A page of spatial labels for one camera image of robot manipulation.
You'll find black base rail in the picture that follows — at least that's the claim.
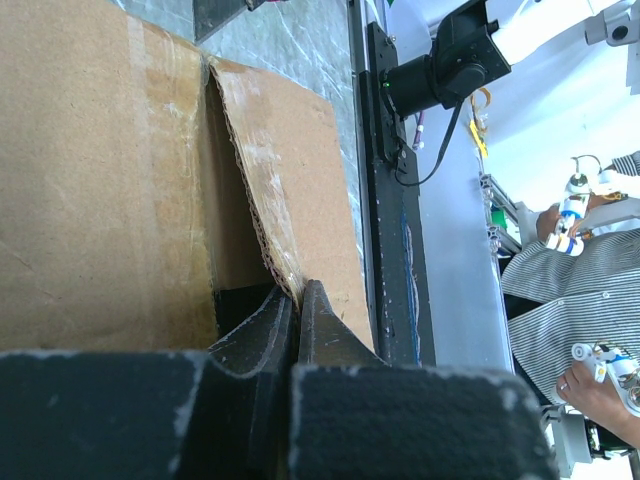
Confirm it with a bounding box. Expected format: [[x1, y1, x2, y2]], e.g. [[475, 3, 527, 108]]
[[354, 22, 436, 366]]

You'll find white teleoperation handle device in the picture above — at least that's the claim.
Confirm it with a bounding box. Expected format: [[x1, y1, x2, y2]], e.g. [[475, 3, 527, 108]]
[[571, 342, 639, 417]]

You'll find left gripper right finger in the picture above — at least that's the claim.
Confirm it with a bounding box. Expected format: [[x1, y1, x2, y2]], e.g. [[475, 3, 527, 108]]
[[288, 280, 558, 479]]

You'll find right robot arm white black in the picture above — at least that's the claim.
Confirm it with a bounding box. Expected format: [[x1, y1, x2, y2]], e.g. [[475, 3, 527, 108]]
[[380, 0, 615, 119]]

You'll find person in striped shirt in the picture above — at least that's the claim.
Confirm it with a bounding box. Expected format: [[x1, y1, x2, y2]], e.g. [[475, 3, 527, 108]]
[[500, 205, 639, 448]]

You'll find brown cardboard express box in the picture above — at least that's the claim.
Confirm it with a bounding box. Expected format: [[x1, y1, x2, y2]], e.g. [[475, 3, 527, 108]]
[[1, 1, 372, 351]]

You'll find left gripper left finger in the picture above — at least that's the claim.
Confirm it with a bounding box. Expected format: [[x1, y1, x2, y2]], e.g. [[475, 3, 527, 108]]
[[1, 289, 295, 479]]

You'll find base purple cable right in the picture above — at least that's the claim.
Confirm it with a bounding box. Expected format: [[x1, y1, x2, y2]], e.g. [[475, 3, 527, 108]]
[[412, 109, 427, 151]]

